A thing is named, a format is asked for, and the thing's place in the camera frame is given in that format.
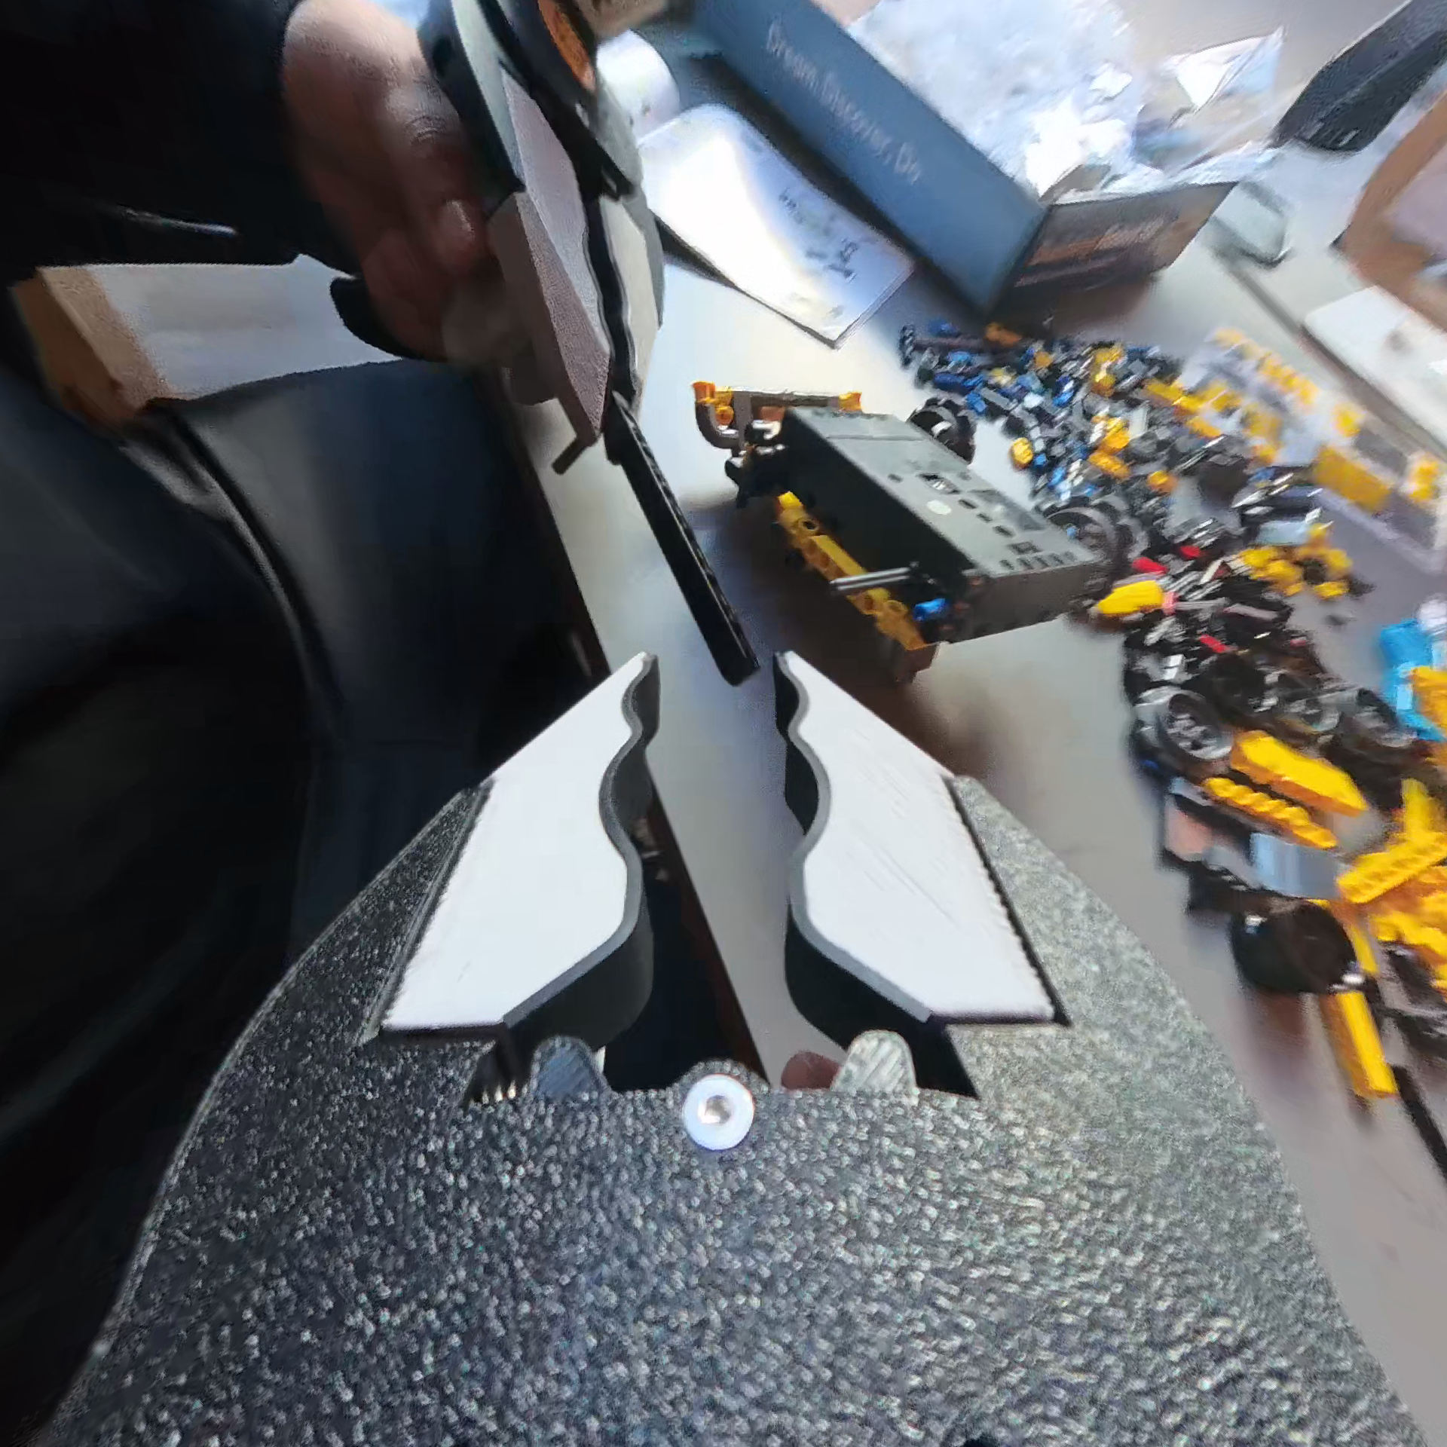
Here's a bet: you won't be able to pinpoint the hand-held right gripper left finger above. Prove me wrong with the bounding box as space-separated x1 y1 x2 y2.
383 652 662 1038

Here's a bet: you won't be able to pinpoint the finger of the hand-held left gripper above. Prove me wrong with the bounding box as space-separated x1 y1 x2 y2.
485 71 621 474
591 185 669 400

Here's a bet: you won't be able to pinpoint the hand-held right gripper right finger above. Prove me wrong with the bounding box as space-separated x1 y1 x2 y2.
774 652 1058 1027

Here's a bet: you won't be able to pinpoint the black long holed beam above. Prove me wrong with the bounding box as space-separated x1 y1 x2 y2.
603 392 762 688

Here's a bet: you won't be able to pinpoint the yellow toy vehicle model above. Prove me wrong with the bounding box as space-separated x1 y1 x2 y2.
693 383 1117 683

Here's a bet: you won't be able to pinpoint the person's left forearm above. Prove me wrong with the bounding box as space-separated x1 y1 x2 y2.
0 0 312 278

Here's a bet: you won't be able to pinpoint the grey desk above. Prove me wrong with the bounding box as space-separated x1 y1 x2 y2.
498 0 1447 1246

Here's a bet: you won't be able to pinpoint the instruction booklet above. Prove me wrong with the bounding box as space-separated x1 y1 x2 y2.
636 102 917 349

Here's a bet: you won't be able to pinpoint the blue cardboard box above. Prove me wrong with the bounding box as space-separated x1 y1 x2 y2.
693 0 1282 321

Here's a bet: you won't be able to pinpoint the grey spoked wheel hub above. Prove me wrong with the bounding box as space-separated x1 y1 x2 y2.
1134 688 1237 772

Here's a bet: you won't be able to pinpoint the person's dark jeans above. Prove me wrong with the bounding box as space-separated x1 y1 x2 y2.
137 362 612 907

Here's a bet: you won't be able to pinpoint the yellow thin holed beam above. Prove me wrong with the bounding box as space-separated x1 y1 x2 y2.
1200 777 1344 852

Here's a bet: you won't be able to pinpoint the black rubber tyre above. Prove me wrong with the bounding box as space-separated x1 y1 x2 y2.
1231 903 1361 1000

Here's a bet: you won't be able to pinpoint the yellow flat holed panel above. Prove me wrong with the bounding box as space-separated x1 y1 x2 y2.
1229 729 1372 821

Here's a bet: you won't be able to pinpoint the clear plastic bag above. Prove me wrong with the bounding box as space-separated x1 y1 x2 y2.
848 0 1287 197

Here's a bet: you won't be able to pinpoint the pile of yellow beams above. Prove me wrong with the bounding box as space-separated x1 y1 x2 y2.
1315 777 1447 1106

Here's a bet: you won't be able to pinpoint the pile of small building pieces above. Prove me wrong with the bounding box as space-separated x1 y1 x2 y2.
896 319 1375 748

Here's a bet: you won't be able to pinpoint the blue brick separator tool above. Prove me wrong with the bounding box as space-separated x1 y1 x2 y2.
1377 616 1447 728

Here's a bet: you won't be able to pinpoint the yellow sticker sheet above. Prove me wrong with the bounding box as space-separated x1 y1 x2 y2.
1186 326 1447 536

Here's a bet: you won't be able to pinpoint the white flat tray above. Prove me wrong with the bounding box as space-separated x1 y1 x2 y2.
1301 283 1447 411

